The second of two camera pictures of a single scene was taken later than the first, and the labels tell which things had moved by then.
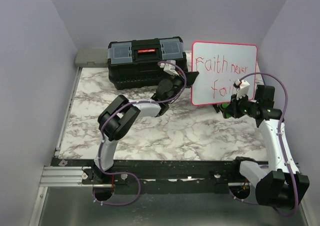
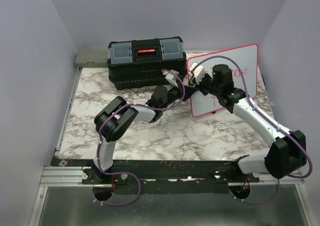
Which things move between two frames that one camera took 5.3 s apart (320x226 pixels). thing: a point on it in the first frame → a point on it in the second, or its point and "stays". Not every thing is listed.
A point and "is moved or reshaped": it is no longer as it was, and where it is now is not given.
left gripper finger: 191,76 → 190,89
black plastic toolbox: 134,64 stays
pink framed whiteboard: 220,65 is moved or reshaped
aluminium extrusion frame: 58,176 stays
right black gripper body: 242,106 → 206,84
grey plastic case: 93,57 stays
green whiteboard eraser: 224,106 is moved or reshaped
